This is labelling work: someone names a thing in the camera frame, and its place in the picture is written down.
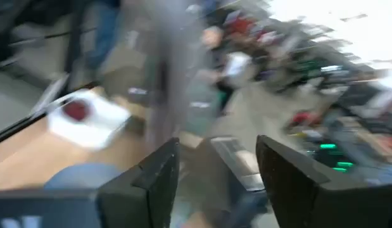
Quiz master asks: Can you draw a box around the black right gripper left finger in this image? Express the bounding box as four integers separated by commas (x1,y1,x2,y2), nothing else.
96,137,181,228

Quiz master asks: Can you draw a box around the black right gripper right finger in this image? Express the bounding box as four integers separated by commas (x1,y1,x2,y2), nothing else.
255,135,392,228

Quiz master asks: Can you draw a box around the light blue mug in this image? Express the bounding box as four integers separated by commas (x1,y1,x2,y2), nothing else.
42,162,122,191

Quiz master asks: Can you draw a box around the strawberry yogurt cereal box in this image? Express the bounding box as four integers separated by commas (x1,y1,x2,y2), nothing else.
46,88,132,150

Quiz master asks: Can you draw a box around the dark navy box white lettering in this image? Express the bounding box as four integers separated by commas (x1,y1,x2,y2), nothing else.
0,188,100,228

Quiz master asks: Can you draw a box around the grey structural column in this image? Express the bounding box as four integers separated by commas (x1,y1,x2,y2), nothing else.
147,0,192,149

